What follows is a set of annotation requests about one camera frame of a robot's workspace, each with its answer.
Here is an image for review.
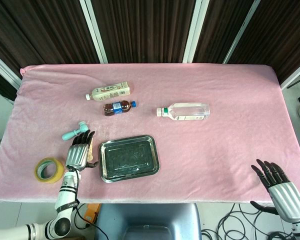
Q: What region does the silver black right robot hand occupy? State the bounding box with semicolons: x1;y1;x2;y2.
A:
249;158;300;223

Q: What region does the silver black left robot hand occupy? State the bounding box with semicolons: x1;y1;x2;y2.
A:
64;130;100;172

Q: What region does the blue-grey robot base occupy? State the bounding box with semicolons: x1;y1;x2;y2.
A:
93;202;203;240

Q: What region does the rectangular metal tray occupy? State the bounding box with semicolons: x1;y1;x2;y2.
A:
97;134;161;184

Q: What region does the teal toy hammer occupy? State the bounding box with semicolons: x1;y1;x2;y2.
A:
61;121;89;142

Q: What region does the yellow tape roll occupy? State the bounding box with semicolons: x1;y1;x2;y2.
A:
34;156;66;185

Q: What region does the orange box under table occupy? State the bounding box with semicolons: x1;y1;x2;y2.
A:
82;203;101;224

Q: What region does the small cola bottle blue cap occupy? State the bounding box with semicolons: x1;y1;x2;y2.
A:
103;99;138;117

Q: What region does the beige milk tea bottle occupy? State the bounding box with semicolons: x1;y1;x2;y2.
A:
85;80;132;102

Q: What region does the pink table cloth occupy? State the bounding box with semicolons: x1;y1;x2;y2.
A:
0;63;300;205

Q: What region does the clear plastic water bottle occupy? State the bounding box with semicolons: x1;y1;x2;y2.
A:
155;101;212;122

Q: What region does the dark brown partition panel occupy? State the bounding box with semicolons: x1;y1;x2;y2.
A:
89;0;199;64
191;0;256;65
0;0;101;73
226;0;300;86

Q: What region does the black floor cable tangle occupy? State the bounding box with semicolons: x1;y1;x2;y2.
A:
201;202;295;240

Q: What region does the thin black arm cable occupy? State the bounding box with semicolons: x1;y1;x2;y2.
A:
73;197;111;240

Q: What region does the white partition frame post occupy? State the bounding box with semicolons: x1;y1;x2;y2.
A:
181;0;210;64
221;0;262;65
0;47;23;91
78;0;109;64
279;59;300;90

